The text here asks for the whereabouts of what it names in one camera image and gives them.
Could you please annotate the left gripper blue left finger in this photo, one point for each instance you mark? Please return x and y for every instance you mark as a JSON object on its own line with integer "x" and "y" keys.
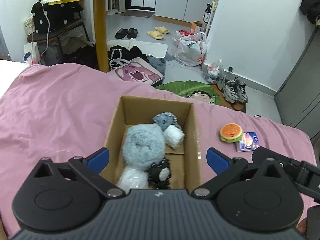
{"x": 88, "y": 170}

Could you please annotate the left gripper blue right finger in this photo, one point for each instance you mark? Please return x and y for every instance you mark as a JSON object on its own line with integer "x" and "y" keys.
{"x": 228, "y": 171}

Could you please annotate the clear bag white filling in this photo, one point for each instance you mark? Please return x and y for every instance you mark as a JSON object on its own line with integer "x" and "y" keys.
{"x": 132, "y": 179}

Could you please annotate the fluffy light blue plush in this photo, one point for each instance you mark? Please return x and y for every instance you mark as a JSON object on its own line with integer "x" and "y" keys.
{"x": 144, "y": 145}

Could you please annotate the white soft roll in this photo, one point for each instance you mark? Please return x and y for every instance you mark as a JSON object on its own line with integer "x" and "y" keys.
{"x": 173, "y": 136}

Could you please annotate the black studded soft toy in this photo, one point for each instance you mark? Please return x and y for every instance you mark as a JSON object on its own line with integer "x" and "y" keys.
{"x": 159, "y": 175}

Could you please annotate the right hand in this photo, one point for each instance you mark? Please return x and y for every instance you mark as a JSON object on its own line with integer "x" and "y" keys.
{"x": 302, "y": 226}

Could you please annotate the blue tissue packet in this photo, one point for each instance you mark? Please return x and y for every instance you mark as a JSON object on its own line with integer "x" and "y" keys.
{"x": 249, "y": 141}

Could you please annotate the hamburger plush toy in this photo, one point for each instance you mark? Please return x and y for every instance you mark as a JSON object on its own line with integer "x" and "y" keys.
{"x": 231, "y": 133}

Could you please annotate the brown cardboard box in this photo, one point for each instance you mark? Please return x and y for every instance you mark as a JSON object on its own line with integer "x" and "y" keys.
{"x": 184, "y": 161}

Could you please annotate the pink bed sheet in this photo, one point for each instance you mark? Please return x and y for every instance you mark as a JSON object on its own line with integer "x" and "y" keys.
{"x": 66, "y": 110}

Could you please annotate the grey wardrobe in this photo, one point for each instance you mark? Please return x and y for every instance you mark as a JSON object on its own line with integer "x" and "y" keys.
{"x": 298, "y": 98}

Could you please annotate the grey blue heart plush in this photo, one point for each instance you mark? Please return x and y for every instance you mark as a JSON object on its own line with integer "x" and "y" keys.
{"x": 165, "y": 119}

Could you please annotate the grey sneaker left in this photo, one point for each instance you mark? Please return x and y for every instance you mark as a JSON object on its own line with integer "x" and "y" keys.
{"x": 228, "y": 89}

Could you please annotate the grey sneaker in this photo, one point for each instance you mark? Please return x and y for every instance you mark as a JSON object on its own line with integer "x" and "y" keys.
{"x": 241, "y": 90}
{"x": 228, "y": 89}

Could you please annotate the green leaf cartoon rug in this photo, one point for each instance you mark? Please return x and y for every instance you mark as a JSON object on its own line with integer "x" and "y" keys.
{"x": 193, "y": 90}

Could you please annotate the grey sneaker right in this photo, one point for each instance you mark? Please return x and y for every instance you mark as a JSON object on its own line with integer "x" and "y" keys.
{"x": 241, "y": 90}

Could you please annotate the small clear plastic bag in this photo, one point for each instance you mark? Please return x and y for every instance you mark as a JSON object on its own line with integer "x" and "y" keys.
{"x": 213, "y": 72}

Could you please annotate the pink bear cushion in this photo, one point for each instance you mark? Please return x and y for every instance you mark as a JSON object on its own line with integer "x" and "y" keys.
{"x": 135, "y": 70}

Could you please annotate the black clothes pile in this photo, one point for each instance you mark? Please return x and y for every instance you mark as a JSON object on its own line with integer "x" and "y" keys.
{"x": 118, "y": 55}

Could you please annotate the white red plastic bag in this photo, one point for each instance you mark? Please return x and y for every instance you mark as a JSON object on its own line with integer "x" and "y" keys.
{"x": 191, "y": 48}

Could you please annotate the white floor mat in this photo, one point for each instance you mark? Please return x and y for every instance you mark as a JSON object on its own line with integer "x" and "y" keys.
{"x": 157, "y": 50}

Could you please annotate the black slipper left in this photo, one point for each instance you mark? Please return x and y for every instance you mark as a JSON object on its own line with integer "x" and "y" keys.
{"x": 121, "y": 33}

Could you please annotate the black slipper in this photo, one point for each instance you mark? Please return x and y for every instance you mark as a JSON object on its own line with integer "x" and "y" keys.
{"x": 132, "y": 33}
{"x": 121, "y": 33}

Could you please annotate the black slipper right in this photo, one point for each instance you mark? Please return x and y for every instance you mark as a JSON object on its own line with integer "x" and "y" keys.
{"x": 132, "y": 33}

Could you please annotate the yellow slipper near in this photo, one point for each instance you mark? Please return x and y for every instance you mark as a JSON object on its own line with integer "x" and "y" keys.
{"x": 155, "y": 35}

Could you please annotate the yellow slipper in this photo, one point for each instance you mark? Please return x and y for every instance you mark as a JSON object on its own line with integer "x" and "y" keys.
{"x": 155, "y": 35}
{"x": 162, "y": 30}

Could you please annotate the black spray bottle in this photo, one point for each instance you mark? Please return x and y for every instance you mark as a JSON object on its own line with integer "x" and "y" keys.
{"x": 207, "y": 13}

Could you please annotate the yellow slipper far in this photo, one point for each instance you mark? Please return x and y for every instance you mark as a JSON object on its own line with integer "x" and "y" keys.
{"x": 162, "y": 30}

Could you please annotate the black polka dot bag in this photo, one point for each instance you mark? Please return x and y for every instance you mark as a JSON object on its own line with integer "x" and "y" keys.
{"x": 48, "y": 18}

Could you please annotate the white kitchen cabinet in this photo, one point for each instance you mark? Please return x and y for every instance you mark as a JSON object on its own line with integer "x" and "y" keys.
{"x": 182, "y": 10}

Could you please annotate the hanging dark clothes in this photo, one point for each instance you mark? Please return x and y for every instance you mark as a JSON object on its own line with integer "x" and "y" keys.
{"x": 310, "y": 9}

